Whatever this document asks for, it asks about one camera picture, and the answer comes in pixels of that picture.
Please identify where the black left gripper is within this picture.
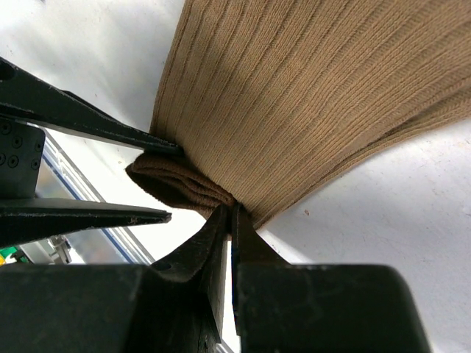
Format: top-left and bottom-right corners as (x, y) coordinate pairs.
(0, 58), (183, 247)

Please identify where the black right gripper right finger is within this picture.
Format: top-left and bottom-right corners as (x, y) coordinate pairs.
(231, 205), (431, 352)

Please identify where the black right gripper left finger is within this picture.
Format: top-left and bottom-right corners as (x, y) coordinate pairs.
(1, 205), (228, 352)

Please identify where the tan ribbed sock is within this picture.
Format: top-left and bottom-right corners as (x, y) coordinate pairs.
(126, 1), (470, 227)

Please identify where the aluminium rail frame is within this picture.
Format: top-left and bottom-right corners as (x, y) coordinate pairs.
(0, 128), (236, 353)

